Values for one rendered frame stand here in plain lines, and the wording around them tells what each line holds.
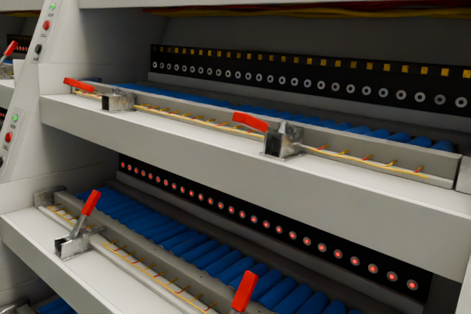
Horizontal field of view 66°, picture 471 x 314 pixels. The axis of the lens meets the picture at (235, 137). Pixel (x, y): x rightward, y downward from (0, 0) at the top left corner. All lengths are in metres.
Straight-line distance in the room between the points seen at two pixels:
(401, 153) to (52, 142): 0.55
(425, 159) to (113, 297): 0.35
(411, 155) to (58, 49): 0.55
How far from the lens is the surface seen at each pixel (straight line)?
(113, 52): 0.73
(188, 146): 0.39
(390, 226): 0.29
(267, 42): 0.63
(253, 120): 0.28
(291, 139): 0.33
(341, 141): 0.35
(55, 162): 0.71
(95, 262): 0.53
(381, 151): 0.34
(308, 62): 0.51
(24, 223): 0.66
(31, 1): 0.86
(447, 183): 0.32
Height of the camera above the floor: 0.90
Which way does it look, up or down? 3 degrees up
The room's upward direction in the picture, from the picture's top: 17 degrees clockwise
